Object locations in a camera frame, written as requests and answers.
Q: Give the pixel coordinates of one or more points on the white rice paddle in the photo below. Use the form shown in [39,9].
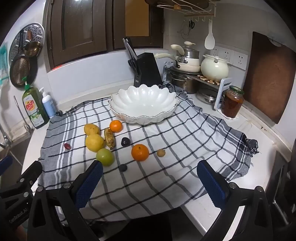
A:
[209,37]

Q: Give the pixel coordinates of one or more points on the brass ladle bowl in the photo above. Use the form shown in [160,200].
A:
[32,47]

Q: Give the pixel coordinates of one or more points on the glass jar of red sauce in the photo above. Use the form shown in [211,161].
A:
[232,103]

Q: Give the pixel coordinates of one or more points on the yellow apple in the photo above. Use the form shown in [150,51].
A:
[94,143]

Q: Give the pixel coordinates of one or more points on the large orange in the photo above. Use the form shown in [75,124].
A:
[140,152]

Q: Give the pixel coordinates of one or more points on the small hanging scissors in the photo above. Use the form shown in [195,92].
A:
[191,24]

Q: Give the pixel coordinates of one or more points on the steel sink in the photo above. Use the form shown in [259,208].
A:
[11,160]

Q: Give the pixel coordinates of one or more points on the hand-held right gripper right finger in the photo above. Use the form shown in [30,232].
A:
[212,185]

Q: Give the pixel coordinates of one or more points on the green dish soap bottle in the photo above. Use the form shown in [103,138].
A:
[32,106]

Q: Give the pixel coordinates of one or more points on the teal printed wall packet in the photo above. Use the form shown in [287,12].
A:
[3,64]

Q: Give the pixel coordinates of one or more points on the cream lidded ceramic pot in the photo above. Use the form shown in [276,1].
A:
[214,67]

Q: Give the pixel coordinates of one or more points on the beige longan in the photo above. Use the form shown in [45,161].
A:
[161,153]

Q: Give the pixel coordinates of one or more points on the countertop shelf rack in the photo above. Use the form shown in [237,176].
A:
[223,92]

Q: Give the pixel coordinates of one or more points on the chrome curved faucet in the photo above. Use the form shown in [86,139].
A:
[22,113]

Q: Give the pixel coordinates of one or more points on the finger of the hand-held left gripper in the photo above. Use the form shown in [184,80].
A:
[32,172]
[4,165]

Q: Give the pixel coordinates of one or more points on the grey checked cloth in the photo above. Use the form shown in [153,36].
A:
[161,166]

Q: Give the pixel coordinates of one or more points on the yellow lemon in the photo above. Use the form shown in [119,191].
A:
[92,129]

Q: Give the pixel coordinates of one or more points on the red date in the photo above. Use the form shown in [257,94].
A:
[67,146]

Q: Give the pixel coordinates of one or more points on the white scalloped bowl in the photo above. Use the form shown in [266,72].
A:
[143,102]

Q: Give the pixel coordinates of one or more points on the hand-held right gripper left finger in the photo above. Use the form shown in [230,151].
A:
[89,185]

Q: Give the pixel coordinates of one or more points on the steel pan under shelf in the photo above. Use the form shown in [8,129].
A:
[207,97]

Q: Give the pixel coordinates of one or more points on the dark frying pan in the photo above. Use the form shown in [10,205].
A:
[20,69]

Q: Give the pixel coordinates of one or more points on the chrome sink tap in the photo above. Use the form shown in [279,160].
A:
[5,139]

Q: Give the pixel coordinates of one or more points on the white wall socket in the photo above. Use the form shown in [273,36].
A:
[240,60]
[217,52]
[226,55]

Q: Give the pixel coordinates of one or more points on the steel pot with glass lid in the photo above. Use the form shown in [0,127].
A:
[192,54]

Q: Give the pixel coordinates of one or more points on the white and blue pump bottle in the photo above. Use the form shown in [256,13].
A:
[48,104]

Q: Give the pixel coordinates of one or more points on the small orange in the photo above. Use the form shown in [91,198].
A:
[115,126]

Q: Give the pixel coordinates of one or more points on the green apple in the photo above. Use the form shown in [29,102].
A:
[105,157]

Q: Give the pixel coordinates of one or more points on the scattered beige garlic cloves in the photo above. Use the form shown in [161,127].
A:
[209,80]

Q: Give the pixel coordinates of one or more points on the brown wooden cutting board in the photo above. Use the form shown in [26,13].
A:
[268,76]

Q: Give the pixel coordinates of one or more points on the dark purple plum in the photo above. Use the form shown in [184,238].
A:
[125,141]

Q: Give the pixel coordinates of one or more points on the dark grape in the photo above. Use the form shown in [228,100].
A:
[123,167]

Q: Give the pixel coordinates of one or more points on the perforated steel steamer plate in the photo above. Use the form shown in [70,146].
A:
[37,30]

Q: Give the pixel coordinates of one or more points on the brown wooden window frame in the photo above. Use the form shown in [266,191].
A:
[92,30]

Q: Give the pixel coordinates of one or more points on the black knife block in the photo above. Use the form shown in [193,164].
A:
[146,69]

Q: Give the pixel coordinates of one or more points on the spotted small banana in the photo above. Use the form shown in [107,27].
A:
[109,138]

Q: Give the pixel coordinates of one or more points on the large steel stockpot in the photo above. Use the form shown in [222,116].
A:
[185,83]

